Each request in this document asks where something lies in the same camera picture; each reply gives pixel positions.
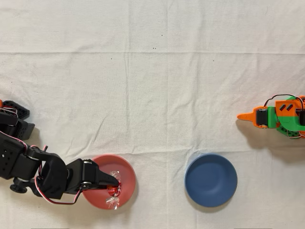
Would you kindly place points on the red candy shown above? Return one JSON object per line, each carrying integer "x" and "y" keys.
{"x": 112, "y": 190}

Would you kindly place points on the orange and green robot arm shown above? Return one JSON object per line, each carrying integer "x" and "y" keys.
{"x": 289, "y": 120}

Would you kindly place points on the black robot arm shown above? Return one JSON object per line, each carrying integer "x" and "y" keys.
{"x": 14, "y": 162}

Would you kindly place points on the red bowl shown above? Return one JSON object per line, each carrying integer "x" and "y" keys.
{"x": 126, "y": 167}

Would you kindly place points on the blue bowl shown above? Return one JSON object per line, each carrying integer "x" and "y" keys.
{"x": 210, "y": 180}

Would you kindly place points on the white tablecloth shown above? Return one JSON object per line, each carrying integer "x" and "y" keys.
{"x": 166, "y": 95}

